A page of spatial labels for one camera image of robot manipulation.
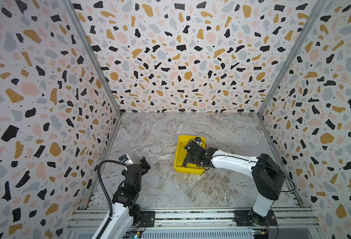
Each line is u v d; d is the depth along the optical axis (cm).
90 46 84
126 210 54
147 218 73
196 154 67
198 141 81
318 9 72
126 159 69
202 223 73
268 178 46
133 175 59
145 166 74
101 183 54
